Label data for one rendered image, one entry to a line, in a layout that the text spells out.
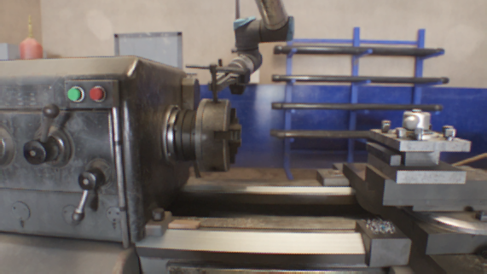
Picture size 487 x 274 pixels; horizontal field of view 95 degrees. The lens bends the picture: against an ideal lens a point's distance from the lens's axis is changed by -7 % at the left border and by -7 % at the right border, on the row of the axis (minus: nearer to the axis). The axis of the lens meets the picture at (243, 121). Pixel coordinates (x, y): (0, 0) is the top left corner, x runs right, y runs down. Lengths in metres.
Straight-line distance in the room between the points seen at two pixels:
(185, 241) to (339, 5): 3.94
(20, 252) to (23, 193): 0.15
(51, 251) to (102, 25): 4.10
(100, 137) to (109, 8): 4.08
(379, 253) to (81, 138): 0.81
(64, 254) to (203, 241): 0.36
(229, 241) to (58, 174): 0.48
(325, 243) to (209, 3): 3.77
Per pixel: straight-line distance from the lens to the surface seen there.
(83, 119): 0.69
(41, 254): 0.86
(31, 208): 0.89
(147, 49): 4.20
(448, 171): 0.72
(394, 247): 0.78
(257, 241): 0.73
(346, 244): 0.77
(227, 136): 0.73
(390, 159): 0.69
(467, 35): 5.17
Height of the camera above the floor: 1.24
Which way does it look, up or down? 7 degrees down
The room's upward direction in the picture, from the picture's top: straight up
